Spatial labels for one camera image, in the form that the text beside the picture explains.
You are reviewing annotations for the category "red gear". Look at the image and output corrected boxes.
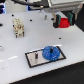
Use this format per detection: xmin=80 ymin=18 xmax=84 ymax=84
xmin=59 ymin=18 xmax=70 ymax=28

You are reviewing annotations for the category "black cable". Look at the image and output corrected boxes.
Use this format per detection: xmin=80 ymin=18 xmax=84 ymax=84
xmin=6 ymin=0 xmax=48 ymax=6

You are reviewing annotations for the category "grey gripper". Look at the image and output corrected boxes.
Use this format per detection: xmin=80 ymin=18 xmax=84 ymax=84
xmin=46 ymin=0 xmax=84 ymax=28

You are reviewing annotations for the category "black peg base plate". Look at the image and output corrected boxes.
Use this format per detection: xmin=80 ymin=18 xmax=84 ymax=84
xmin=25 ymin=46 xmax=66 ymax=68

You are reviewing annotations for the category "beige multi-pin connector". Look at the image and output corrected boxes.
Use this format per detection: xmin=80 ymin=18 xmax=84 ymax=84
xmin=13 ymin=18 xmax=24 ymax=37

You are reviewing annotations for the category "blue gear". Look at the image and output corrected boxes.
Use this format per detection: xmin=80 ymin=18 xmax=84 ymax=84
xmin=42 ymin=46 xmax=60 ymax=61

